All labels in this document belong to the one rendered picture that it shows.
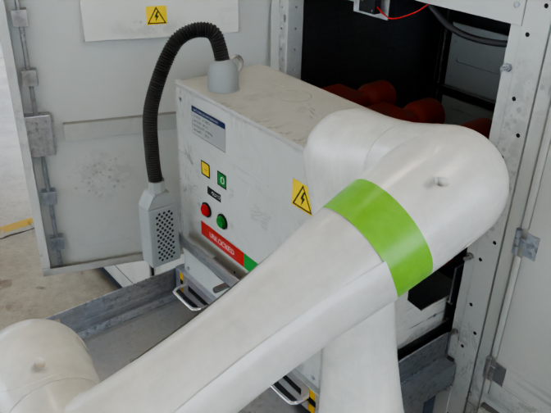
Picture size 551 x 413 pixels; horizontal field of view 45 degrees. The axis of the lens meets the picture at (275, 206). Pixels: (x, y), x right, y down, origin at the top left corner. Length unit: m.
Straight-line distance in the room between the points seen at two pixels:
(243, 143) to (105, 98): 0.50
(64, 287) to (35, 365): 2.57
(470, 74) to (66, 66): 1.13
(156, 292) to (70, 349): 0.98
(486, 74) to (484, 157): 1.36
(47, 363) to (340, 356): 0.39
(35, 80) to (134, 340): 0.61
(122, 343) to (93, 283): 1.69
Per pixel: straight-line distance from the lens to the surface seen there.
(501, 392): 1.45
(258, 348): 0.57
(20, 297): 3.21
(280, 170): 1.14
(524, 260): 1.27
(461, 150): 0.64
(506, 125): 1.23
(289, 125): 1.17
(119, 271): 3.01
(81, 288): 3.19
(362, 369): 0.87
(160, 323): 1.57
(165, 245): 1.46
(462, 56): 2.05
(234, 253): 1.36
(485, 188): 0.64
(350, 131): 0.75
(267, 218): 1.22
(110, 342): 1.54
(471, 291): 1.40
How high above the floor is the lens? 1.83
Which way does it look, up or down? 29 degrees down
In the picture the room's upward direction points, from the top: 1 degrees clockwise
